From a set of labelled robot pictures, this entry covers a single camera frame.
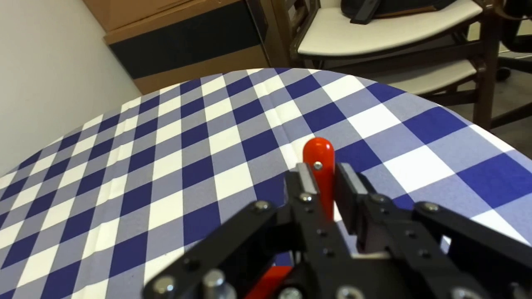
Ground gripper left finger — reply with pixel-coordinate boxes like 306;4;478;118
143;163;354;299

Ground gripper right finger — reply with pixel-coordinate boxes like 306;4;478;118
335;163;532;299

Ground red handled spoon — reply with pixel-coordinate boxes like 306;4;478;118
245;137;336;299

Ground blue white checkered tablecloth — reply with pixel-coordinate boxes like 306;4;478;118
0;68;532;299

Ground wooden chair with white cushion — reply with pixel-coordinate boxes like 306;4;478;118
272;0;532;130

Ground brown cardboard box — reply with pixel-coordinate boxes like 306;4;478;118
82;0;278;95

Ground black office chair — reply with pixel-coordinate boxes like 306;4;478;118
497;0;532;82

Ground black bag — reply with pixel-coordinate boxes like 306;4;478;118
341;0;458;25

